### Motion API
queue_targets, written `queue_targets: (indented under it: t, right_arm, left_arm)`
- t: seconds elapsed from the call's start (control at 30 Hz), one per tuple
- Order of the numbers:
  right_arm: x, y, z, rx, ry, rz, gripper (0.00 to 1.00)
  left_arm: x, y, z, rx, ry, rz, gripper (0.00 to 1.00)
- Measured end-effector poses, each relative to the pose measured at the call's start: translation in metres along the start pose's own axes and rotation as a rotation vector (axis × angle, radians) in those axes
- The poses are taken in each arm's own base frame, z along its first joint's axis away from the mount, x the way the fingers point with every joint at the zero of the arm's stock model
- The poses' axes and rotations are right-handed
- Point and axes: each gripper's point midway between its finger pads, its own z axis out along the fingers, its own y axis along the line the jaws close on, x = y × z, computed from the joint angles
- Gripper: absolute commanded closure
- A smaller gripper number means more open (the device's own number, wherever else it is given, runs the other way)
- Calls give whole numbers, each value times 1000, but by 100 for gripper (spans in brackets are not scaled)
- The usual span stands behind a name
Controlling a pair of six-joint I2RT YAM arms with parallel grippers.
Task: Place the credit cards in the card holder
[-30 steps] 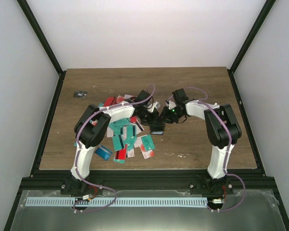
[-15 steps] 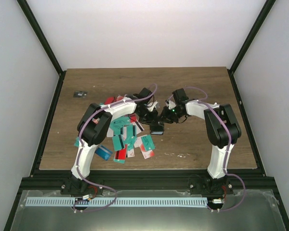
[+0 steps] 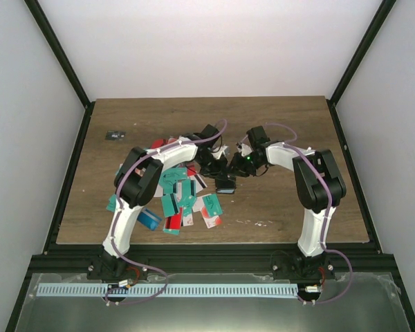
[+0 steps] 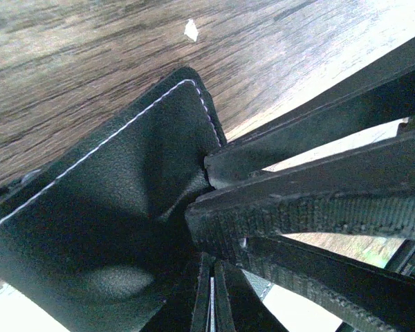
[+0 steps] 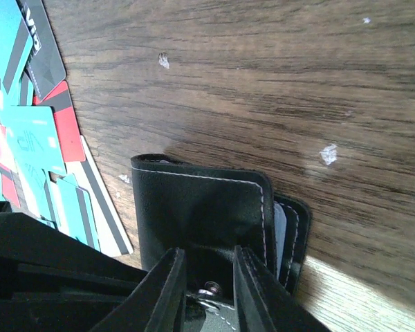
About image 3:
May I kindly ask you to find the black card holder wallet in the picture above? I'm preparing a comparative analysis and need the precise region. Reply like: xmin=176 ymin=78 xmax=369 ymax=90
xmin=214 ymin=174 xmax=236 ymax=194

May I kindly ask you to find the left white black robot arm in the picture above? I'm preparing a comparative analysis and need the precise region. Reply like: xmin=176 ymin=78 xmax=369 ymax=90
xmin=102 ymin=120 xmax=227 ymax=279

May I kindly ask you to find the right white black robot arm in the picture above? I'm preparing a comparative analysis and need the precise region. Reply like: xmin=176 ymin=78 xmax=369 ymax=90
xmin=228 ymin=126 xmax=347 ymax=279

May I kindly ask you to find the teal VIP card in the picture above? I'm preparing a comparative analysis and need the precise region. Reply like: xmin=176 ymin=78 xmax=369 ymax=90
xmin=203 ymin=194 xmax=223 ymax=216

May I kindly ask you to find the teal card centre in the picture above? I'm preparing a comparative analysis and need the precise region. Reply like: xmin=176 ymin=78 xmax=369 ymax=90
xmin=158 ymin=167 xmax=187 ymax=189

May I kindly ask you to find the white red circle card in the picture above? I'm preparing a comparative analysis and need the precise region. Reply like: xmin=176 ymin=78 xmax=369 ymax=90
xmin=201 ymin=207 xmax=222 ymax=229

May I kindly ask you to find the red card black stripe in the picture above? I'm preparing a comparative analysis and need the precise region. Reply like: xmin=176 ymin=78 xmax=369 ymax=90
xmin=150 ymin=138 xmax=169 ymax=149

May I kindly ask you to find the blue card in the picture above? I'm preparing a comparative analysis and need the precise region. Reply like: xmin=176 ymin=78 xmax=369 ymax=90
xmin=137 ymin=208 xmax=162 ymax=231

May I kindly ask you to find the small black tag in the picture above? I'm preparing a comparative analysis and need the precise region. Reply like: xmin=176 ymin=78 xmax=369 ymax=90
xmin=105 ymin=131 xmax=126 ymax=141

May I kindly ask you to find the light blue slotted strip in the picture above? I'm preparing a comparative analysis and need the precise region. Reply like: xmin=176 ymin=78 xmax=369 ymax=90
xmin=36 ymin=283 xmax=298 ymax=298

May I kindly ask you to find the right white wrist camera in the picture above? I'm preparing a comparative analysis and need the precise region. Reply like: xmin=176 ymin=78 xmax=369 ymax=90
xmin=237 ymin=142 xmax=252 ymax=157

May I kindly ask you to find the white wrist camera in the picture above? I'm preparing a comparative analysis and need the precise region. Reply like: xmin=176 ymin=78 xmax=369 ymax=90
xmin=212 ymin=145 xmax=229 ymax=160
xmin=237 ymin=142 xmax=252 ymax=157

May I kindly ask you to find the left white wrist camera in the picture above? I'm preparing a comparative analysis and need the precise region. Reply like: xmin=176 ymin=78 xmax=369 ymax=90
xmin=212 ymin=145 xmax=229 ymax=160

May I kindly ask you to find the black front rail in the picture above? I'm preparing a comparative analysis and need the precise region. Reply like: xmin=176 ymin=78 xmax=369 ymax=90
xmin=28 ymin=243 xmax=398 ymax=273

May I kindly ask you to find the right black frame post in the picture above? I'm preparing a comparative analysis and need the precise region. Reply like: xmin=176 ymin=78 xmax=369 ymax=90
xmin=328 ymin=0 xmax=398 ymax=104

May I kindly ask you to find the black frame post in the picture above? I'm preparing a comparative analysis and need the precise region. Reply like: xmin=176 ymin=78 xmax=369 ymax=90
xmin=328 ymin=0 xmax=398 ymax=104
xmin=23 ymin=0 xmax=91 ymax=108

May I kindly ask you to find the left black frame post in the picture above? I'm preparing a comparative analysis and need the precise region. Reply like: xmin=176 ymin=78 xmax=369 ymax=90
xmin=23 ymin=0 xmax=91 ymax=108

